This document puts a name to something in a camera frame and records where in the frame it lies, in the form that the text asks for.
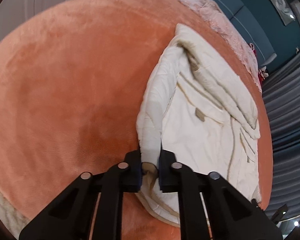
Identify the pink fluffy blanket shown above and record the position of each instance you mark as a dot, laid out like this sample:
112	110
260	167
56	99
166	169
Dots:
212	14

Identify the orange plush bedspread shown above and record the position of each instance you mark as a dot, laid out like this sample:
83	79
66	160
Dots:
72	80

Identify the red plush toy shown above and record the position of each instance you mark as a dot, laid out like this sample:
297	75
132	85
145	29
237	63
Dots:
262	73

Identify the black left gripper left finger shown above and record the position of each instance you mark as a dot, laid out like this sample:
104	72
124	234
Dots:
91	206

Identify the grey blue curtain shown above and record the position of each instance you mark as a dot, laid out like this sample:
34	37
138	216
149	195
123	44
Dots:
281	96

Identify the cream quilted padded coat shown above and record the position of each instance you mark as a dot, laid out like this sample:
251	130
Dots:
197	107

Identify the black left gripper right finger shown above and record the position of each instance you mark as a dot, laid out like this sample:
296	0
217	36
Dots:
210	207

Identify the blue upholstered headboard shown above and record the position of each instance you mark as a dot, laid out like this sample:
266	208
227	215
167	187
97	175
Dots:
259	23

